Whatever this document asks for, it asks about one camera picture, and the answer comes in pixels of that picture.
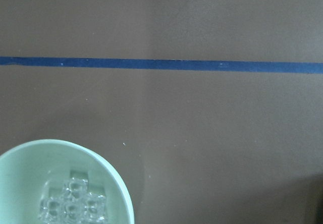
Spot clear ice cubes in cup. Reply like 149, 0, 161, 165
38, 171, 109, 223

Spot mint green bowl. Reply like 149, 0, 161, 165
1, 139, 134, 223

